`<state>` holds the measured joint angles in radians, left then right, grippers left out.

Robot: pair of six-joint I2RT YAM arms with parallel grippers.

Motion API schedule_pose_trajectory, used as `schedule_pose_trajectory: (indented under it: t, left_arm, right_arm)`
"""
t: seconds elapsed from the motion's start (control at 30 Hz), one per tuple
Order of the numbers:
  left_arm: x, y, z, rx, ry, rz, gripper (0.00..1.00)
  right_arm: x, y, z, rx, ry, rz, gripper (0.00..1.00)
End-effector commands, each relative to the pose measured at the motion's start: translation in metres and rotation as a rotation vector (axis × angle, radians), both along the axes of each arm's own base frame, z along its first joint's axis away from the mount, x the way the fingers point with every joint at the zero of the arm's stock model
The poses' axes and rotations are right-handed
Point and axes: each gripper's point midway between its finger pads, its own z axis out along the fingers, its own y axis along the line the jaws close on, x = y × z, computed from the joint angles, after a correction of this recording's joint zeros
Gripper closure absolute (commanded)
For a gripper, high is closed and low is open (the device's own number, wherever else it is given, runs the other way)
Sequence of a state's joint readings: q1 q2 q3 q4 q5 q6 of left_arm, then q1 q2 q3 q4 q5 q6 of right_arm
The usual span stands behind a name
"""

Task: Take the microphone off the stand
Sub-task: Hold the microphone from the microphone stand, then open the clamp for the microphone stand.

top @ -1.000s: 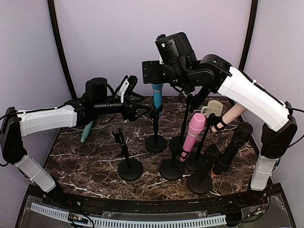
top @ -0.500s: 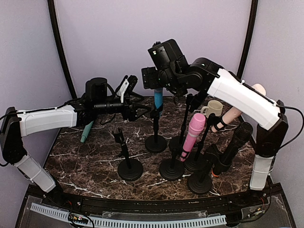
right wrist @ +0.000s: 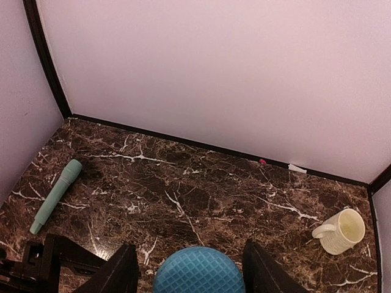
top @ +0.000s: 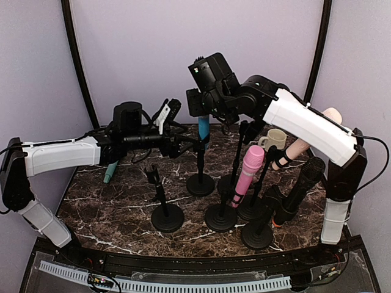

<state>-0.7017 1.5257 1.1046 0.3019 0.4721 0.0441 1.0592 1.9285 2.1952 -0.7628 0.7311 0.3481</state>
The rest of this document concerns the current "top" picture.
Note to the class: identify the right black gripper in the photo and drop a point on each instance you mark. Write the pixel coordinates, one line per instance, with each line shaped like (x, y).
(195, 107)

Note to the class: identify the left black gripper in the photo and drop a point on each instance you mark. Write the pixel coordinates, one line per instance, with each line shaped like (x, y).
(173, 149)

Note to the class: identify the blue microphone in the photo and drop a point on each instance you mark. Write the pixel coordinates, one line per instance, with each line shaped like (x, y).
(204, 128)

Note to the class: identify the black mic stand blue mic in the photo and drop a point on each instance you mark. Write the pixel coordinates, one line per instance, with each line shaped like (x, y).
(200, 184)

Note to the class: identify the mint green microphone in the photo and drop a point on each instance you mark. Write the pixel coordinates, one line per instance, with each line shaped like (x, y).
(110, 172)

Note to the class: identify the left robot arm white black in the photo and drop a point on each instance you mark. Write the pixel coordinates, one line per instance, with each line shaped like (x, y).
(130, 129)

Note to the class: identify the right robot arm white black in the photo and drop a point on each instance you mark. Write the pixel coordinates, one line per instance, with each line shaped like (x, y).
(220, 94)

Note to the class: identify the black mic stand cream mic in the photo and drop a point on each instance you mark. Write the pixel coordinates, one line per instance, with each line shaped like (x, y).
(250, 208)

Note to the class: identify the black microphone orange base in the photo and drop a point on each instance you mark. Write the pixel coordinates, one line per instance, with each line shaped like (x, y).
(310, 174)

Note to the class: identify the beige mug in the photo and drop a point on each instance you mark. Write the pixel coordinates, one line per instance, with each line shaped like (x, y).
(274, 137)

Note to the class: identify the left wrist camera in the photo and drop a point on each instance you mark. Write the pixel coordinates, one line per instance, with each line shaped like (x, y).
(167, 112)

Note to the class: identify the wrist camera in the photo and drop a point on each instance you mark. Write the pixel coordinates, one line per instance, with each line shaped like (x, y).
(199, 59)
(167, 112)

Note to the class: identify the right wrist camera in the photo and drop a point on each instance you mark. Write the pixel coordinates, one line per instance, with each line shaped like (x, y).
(199, 59)

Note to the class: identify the left black frame post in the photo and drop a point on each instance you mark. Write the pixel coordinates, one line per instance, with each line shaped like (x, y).
(77, 63)

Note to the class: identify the black front table rail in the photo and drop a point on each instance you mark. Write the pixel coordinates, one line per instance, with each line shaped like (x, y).
(288, 262)

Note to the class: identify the white slotted cable duct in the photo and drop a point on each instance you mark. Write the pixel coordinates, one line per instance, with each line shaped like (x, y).
(144, 282)

